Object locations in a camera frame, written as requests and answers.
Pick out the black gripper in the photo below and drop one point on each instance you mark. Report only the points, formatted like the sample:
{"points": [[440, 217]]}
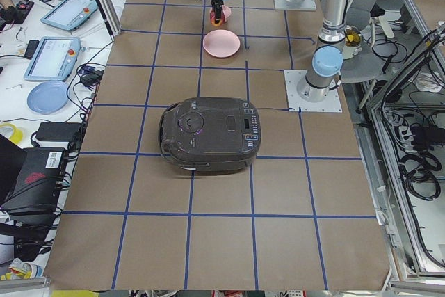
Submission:
{"points": [[216, 2]]}

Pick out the black computer box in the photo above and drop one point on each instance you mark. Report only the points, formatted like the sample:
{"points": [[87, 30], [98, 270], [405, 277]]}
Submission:
{"points": [[31, 182]]}

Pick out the pink plate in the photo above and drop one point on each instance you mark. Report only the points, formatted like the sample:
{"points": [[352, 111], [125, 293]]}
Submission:
{"points": [[221, 43]]}

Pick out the yellow tape roll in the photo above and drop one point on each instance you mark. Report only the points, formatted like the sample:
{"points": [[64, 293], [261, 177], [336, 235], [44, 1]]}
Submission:
{"points": [[11, 132]]}

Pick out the grey office chair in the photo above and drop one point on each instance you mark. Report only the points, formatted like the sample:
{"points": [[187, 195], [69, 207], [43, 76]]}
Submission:
{"points": [[365, 65]]}

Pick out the teach pendant far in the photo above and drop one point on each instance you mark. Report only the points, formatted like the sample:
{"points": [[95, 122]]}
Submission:
{"points": [[69, 15]]}

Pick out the teach pendant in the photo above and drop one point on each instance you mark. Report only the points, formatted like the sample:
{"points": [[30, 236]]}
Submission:
{"points": [[69, 15], [54, 59]]}

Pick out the steel pot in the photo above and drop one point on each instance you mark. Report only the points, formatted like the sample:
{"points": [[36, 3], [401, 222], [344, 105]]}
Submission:
{"points": [[353, 42]]}

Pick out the red apple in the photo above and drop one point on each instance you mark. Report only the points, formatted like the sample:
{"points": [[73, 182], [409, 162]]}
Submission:
{"points": [[217, 21]]}

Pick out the teach pendant near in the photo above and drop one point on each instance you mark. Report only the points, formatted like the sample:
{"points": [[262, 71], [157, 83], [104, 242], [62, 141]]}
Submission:
{"points": [[54, 59]]}

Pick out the blue plate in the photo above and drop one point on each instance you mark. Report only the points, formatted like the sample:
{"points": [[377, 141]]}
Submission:
{"points": [[48, 97]]}

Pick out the black power adapter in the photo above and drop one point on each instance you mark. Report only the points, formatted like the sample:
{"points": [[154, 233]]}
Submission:
{"points": [[69, 132]]}

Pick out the pink bowl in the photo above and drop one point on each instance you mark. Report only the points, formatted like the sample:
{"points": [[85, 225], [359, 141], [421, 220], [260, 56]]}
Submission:
{"points": [[225, 14]]}

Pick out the black rice cooker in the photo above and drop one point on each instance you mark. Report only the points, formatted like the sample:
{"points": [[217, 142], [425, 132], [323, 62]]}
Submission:
{"points": [[210, 134]]}

